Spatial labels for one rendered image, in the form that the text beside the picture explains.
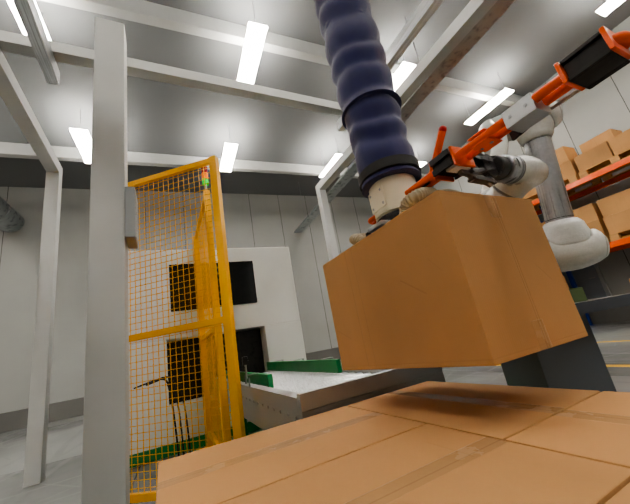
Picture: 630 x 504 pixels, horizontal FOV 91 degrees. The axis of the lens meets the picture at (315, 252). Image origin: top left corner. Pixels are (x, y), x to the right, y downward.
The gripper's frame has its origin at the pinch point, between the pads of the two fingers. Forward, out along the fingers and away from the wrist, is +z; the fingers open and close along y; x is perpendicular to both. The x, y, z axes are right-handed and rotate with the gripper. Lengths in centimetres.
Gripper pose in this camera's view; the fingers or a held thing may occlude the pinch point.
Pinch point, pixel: (455, 162)
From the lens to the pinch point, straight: 101.1
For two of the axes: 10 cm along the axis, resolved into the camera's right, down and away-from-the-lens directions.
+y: 1.7, 9.5, -2.7
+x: -4.1, 3.2, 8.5
